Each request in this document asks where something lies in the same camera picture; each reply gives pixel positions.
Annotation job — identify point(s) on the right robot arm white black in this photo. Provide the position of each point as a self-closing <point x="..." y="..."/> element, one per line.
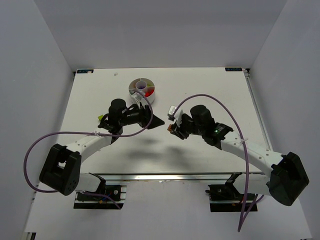
<point x="282" y="176"/>

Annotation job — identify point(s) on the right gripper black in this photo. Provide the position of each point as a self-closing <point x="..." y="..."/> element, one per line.
<point x="179" y="127"/>

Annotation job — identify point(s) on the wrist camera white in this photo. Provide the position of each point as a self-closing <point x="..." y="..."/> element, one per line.
<point x="138" y="98"/>
<point x="175" y="115"/>

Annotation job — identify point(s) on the aluminium table frame rail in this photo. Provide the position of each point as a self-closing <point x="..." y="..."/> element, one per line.
<point x="265" y="134"/>

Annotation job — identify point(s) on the red lego brick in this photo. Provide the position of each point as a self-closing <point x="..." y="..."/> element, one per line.
<point x="149" y="93"/>

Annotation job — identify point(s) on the lime green lego brick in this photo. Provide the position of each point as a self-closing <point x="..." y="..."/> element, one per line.
<point x="100" y="117"/>

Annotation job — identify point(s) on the orange lego plate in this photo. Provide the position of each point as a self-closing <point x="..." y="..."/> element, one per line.
<point x="170" y="128"/>

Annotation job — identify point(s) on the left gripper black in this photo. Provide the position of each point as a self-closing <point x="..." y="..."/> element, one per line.
<point x="146" y="116"/>

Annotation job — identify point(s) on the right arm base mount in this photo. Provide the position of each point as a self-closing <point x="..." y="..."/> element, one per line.
<point x="224" y="198"/>

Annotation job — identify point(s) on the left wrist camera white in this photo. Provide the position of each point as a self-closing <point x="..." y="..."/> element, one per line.
<point x="138" y="98"/>

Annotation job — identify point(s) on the white round divided container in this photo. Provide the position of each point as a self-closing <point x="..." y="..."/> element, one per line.
<point x="143" y="81"/>

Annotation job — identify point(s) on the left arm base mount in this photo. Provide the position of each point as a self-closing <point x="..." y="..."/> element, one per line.
<point x="112" y="199"/>

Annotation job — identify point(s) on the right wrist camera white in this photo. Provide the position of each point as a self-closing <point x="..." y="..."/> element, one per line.
<point x="175" y="115"/>

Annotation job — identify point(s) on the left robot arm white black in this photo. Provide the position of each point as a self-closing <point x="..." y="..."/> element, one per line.
<point x="62" y="167"/>

